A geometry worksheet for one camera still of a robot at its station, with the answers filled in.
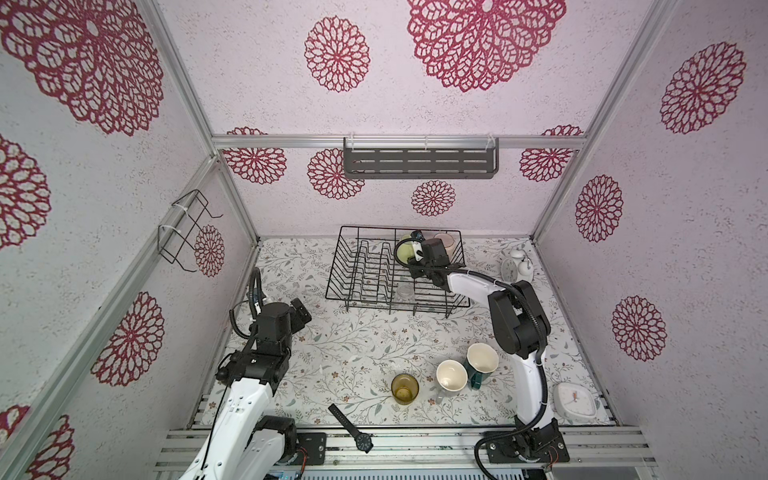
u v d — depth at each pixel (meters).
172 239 0.73
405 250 1.04
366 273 1.09
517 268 0.98
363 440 0.75
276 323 0.57
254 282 0.58
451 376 0.81
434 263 0.81
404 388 0.83
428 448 0.75
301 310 0.73
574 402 0.78
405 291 0.99
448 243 1.00
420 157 0.94
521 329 0.57
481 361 0.84
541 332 0.58
